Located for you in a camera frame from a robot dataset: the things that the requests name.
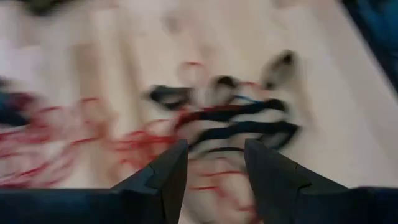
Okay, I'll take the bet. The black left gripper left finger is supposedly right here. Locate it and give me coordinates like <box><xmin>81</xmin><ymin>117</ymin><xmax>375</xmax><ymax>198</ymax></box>
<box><xmin>111</xmin><ymin>139</ymin><xmax>189</xmax><ymax>224</ymax></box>

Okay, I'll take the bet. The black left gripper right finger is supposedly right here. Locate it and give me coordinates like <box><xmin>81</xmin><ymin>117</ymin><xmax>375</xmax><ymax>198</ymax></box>
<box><xmin>244</xmin><ymin>138</ymin><xmax>349</xmax><ymax>224</ymax></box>

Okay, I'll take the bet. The teal rubber band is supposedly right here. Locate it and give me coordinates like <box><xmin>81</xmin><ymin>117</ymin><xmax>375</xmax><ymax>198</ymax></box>
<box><xmin>231</xmin><ymin>95</ymin><xmax>264</xmax><ymax>105</ymax></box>

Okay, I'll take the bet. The small wide black rubber band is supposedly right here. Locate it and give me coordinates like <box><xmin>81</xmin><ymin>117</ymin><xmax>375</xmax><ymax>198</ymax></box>
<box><xmin>260</xmin><ymin>49</ymin><xmax>298</xmax><ymax>91</ymax></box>
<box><xmin>211</xmin><ymin>74</ymin><xmax>240</xmax><ymax>94</ymax></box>

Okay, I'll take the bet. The red rubber band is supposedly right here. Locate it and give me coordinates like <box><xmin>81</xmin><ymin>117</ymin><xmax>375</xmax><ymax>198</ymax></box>
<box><xmin>189</xmin><ymin>169</ymin><xmax>259</xmax><ymax>218</ymax></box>
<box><xmin>0</xmin><ymin>96</ymin><xmax>105</xmax><ymax>187</ymax></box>
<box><xmin>114</xmin><ymin>118</ymin><xmax>187</xmax><ymax>169</ymax></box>

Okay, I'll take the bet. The thin black rubber band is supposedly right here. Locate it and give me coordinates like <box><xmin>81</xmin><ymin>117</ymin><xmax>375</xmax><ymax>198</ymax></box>
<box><xmin>189</xmin><ymin>120</ymin><xmax>301</xmax><ymax>153</ymax></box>

